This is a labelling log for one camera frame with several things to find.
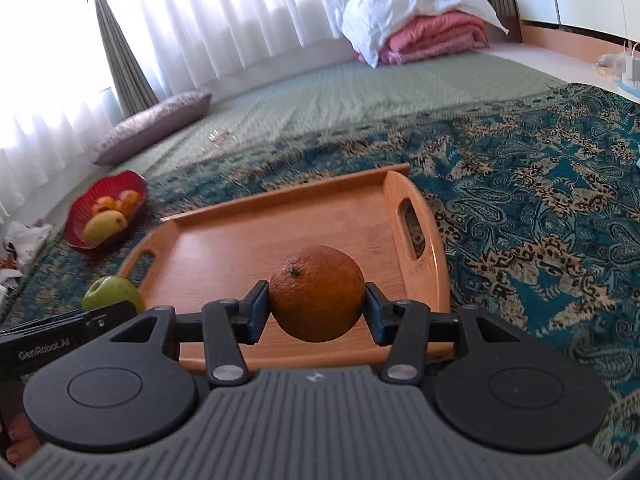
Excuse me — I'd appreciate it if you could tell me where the yellow mango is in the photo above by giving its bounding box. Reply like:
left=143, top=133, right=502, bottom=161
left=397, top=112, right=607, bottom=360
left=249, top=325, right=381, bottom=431
left=82, top=210, right=128, bottom=245

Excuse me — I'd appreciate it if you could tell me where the green quilted mat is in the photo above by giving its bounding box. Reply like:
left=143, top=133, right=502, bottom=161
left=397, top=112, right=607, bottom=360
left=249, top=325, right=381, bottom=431
left=119, top=51, right=564, bottom=179

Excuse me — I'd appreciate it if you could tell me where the person's left hand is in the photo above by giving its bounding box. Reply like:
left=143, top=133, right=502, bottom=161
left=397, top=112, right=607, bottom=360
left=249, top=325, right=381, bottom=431
left=1, top=412, right=40, bottom=466

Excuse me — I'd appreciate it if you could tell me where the pink folded blanket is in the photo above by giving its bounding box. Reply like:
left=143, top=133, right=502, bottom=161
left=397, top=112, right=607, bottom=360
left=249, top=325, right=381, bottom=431
left=378, top=10, right=489, bottom=65

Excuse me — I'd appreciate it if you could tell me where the large green apple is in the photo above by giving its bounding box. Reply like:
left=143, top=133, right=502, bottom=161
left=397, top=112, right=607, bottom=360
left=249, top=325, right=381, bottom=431
left=81, top=275, right=145, bottom=314

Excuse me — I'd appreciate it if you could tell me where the white pillow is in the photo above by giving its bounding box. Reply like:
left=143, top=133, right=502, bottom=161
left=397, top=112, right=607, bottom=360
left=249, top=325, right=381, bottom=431
left=338, top=0, right=508, bottom=67

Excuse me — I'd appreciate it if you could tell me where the blue paisley cloth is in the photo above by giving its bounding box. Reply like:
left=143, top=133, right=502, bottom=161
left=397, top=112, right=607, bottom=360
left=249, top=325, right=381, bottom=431
left=1, top=84, right=639, bottom=479

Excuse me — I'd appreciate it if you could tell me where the clear plastic bag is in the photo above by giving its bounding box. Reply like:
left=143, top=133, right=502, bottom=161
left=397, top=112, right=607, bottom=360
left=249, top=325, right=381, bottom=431
left=594, top=42, right=639, bottom=81

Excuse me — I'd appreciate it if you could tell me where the white sheer curtain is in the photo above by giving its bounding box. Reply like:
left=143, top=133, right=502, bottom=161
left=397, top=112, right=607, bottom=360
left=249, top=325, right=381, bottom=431
left=1, top=0, right=350, bottom=218

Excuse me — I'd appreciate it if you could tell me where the left green drape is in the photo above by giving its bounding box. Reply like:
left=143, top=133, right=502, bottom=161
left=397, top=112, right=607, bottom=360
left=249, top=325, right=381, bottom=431
left=94, top=0, right=158, bottom=117

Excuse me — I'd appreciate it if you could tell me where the wooden serving tray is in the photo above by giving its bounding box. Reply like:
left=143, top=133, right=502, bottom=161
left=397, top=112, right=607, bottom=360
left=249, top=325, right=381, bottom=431
left=117, top=161, right=456, bottom=376

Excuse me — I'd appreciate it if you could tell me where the large dark orange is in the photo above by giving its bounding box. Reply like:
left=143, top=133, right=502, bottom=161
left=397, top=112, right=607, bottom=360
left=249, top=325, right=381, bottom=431
left=269, top=245, right=366, bottom=342

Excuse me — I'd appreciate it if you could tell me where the coiled white cable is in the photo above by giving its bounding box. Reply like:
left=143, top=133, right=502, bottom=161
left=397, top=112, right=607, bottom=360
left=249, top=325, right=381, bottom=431
left=200, top=128, right=241, bottom=156

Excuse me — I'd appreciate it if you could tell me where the orange fruit in bowl right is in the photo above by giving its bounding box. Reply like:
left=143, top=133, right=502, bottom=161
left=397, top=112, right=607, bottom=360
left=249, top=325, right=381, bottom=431
left=115, top=190, right=142, bottom=220

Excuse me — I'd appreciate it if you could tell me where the orange fruit in bowl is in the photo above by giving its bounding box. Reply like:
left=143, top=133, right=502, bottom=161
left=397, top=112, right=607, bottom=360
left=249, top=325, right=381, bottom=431
left=91, top=196, right=117, bottom=216
left=115, top=190, right=142, bottom=220

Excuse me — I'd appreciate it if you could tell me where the floral grey pillow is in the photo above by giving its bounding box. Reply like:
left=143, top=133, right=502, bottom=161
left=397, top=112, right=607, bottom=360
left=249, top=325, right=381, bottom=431
left=91, top=90, right=212, bottom=167

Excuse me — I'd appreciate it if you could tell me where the light blue cloth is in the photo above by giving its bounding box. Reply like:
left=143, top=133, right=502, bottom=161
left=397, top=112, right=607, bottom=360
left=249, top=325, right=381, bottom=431
left=617, top=80, right=640, bottom=101

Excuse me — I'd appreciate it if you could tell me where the orange fruit in bowl left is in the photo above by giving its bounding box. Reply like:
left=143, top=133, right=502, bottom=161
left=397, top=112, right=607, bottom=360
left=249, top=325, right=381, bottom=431
left=91, top=196, right=117, bottom=216

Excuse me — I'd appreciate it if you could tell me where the white paper clutter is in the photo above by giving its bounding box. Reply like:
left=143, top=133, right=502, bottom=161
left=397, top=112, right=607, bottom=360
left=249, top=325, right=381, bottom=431
left=0, top=220, right=53, bottom=301

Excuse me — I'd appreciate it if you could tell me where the red fruit bowl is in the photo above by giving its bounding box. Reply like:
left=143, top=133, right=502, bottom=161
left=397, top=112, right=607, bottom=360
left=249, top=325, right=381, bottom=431
left=63, top=170, right=149, bottom=257

